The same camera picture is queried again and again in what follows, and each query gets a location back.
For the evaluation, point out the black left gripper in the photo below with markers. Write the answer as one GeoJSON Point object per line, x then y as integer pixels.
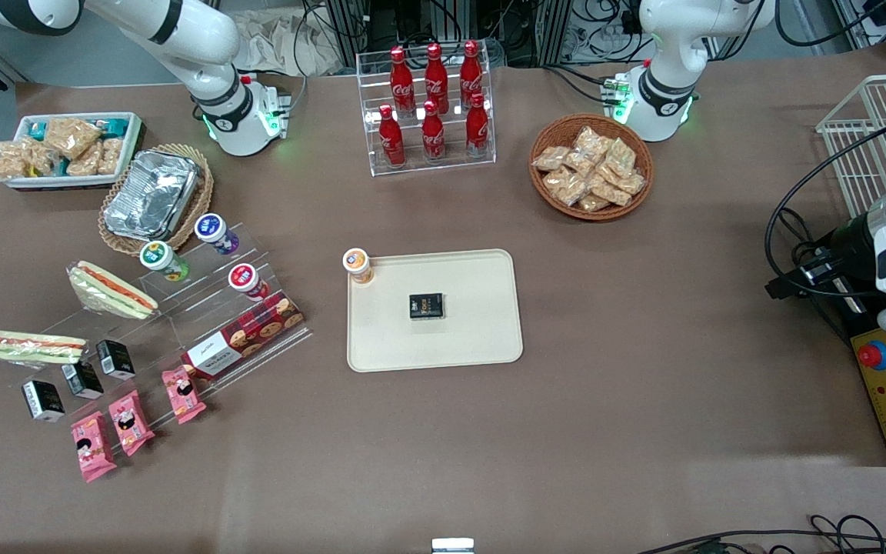
{"type": "Point", "coordinates": [845, 243]}

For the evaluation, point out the ham lettuce sandwich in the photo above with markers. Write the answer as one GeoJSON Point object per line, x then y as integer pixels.
{"type": "Point", "coordinates": [112, 291]}
{"type": "Point", "coordinates": [28, 346]}

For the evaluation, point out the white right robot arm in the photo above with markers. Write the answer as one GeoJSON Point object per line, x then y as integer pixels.
{"type": "Point", "coordinates": [204, 38]}

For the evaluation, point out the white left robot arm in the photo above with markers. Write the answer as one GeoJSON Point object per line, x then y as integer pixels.
{"type": "Point", "coordinates": [666, 92]}

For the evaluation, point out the beige plastic serving tray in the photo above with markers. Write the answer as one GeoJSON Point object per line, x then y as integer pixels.
{"type": "Point", "coordinates": [474, 338]}

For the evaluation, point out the small black snack box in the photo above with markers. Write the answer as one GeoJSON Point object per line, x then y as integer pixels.
{"type": "Point", "coordinates": [83, 379]}
{"type": "Point", "coordinates": [43, 400]}
{"type": "Point", "coordinates": [116, 359]}
{"type": "Point", "coordinates": [428, 306]}

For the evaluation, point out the clear bag puffed cracker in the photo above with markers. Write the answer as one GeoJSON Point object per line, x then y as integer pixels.
{"type": "Point", "coordinates": [11, 161]}
{"type": "Point", "coordinates": [110, 155]}
{"type": "Point", "coordinates": [43, 159]}
{"type": "Point", "coordinates": [70, 135]}
{"type": "Point", "coordinates": [85, 163]}

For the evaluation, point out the pink snack packet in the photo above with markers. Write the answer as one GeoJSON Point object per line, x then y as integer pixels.
{"type": "Point", "coordinates": [131, 423]}
{"type": "Point", "coordinates": [93, 446]}
{"type": "Point", "coordinates": [184, 395]}

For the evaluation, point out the clear bag rice snack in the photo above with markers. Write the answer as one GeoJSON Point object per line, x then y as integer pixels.
{"type": "Point", "coordinates": [593, 203]}
{"type": "Point", "coordinates": [620, 156]}
{"type": "Point", "coordinates": [589, 142]}
{"type": "Point", "coordinates": [611, 191]}
{"type": "Point", "coordinates": [558, 179]}
{"type": "Point", "coordinates": [550, 158]}
{"type": "Point", "coordinates": [632, 184]}
{"type": "Point", "coordinates": [580, 164]}
{"type": "Point", "coordinates": [571, 193]}

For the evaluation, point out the green lid drink cup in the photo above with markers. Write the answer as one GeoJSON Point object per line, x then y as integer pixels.
{"type": "Point", "coordinates": [160, 258]}

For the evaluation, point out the clear acrylic stepped stand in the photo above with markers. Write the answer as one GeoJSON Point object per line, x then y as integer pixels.
{"type": "Point", "coordinates": [174, 317]}

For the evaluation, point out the silver foil food container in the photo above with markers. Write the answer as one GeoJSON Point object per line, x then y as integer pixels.
{"type": "Point", "coordinates": [151, 192]}

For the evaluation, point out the white rectangular snack bin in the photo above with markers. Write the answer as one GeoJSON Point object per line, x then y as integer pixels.
{"type": "Point", "coordinates": [131, 150]}

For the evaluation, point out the foil container in wicker basket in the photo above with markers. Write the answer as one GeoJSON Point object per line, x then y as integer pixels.
{"type": "Point", "coordinates": [201, 200]}

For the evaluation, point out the purple lid drink cup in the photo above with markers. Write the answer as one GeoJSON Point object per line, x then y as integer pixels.
{"type": "Point", "coordinates": [214, 229]}

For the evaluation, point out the round brown wicker basket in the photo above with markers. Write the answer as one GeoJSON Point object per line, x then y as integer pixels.
{"type": "Point", "coordinates": [543, 200]}

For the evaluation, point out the red lid drink cup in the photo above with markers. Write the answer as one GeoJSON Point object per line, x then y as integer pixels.
{"type": "Point", "coordinates": [245, 278]}

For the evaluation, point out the red cookie box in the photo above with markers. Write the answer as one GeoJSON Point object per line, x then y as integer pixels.
{"type": "Point", "coordinates": [247, 335]}

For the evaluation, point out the red cola bottle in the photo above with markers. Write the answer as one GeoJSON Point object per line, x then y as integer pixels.
{"type": "Point", "coordinates": [433, 137]}
{"type": "Point", "coordinates": [477, 129]}
{"type": "Point", "coordinates": [471, 73]}
{"type": "Point", "coordinates": [401, 81]}
{"type": "Point", "coordinates": [391, 142]}
{"type": "Point", "coordinates": [436, 77]}

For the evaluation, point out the clear acrylic bottle rack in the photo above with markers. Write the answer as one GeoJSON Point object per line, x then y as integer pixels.
{"type": "Point", "coordinates": [451, 165]}

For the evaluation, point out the orange lid drink cup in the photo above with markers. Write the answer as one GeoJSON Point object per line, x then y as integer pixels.
{"type": "Point", "coordinates": [358, 263]}

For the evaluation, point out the beige crumpled cloth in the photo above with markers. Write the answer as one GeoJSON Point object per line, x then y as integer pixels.
{"type": "Point", "coordinates": [281, 42]}

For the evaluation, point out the small white device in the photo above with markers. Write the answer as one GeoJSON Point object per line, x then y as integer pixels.
{"type": "Point", "coordinates": [453, 545]}

